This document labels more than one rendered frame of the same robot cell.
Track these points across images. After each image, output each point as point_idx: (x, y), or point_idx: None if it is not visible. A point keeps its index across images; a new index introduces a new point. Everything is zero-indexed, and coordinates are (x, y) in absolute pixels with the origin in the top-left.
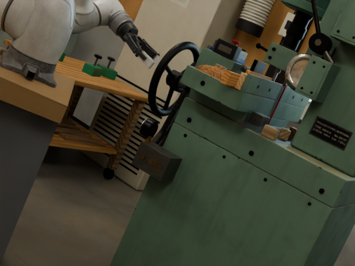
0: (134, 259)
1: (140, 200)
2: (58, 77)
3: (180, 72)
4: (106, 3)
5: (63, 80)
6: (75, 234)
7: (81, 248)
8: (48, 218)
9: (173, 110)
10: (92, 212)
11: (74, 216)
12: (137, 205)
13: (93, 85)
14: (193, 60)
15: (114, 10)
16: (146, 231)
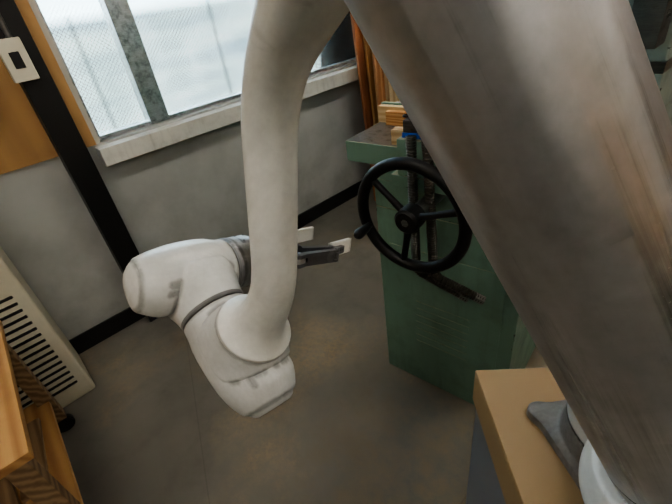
0: (517, 354)
1: (517, 325)
2: (525, 395)
3: (400, 205)
4: (219, 267)
5: (532, 386)
6: (316, 451)
7: (356, 440)
8: (292, 492)
9: (436, 243)
10: (225, 437)
11: (255, 458)
12: (515, 331)
13: (19, 406)
14: (373, 180)
15: (231, 258)
16: (521, 331)
